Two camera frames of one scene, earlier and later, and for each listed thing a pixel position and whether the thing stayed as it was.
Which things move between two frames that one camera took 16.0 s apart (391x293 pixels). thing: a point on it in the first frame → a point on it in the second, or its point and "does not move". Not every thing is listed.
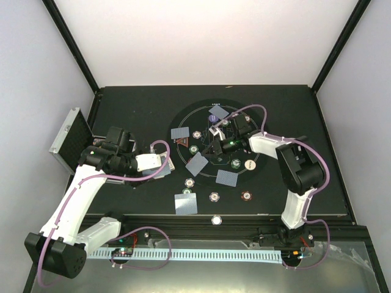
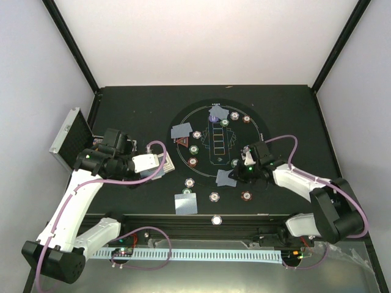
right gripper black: x=218 y=148 → x=237 y=174
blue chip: x=189 y=182 does not move
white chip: x=216 y=220 does not move
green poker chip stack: x=187 y=191 does not move
